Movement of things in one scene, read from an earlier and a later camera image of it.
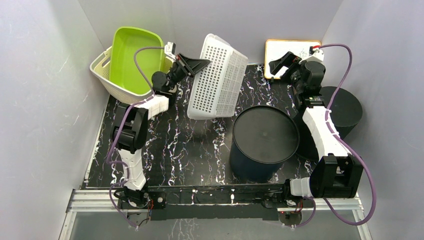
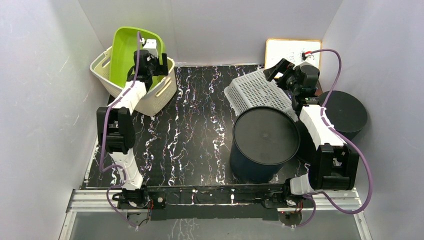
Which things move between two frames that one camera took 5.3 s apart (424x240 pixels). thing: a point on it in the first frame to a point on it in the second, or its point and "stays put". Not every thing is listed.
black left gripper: (191, 67) to (162, 70)
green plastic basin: (125, 76) stays put
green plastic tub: (218, 86) to (254, 90)
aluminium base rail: (80, 200) stays put
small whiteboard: (275, 48) stays put
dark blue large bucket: (263, 137) stays put
